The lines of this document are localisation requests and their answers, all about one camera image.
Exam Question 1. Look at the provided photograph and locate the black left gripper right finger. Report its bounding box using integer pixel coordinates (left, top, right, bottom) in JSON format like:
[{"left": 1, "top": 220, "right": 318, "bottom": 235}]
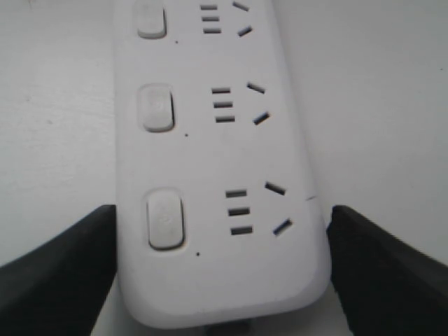
[{"left": 327, "top": 205, "right": 447, "bottom": 335}]

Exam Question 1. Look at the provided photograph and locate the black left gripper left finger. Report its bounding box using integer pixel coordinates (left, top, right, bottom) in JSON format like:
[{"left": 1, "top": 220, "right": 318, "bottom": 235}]
[{"left": 1, "top": 204, "right": 117, "bottom": 335}]

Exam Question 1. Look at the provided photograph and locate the white five-outlet power strip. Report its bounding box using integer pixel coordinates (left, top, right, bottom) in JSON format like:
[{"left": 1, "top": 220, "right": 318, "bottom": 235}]
[{"left": 113, "top": 1, "right": 331, "bottom": 329}]

